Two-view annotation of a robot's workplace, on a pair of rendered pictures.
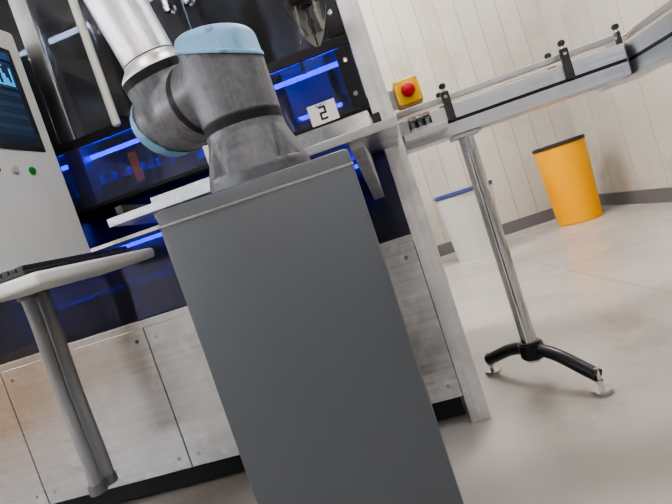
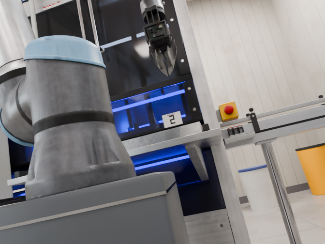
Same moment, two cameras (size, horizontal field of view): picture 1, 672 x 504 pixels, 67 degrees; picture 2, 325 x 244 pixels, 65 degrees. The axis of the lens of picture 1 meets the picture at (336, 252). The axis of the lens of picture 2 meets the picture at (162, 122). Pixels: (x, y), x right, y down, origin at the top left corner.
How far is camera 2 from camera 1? 0.38 m
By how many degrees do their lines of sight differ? 15
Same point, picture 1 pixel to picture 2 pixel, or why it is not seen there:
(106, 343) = not seen: outside the picture
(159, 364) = not seen: outside the picture
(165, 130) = (15, 125)
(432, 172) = (237, 155)
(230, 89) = (57, 93)
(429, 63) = (237, 98)
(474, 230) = (261, 192)
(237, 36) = (76, 47)
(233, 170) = (40, 176)
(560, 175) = (313, 164)
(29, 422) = not seen: outside the picture
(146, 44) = (15, 54)
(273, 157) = (85, 166)
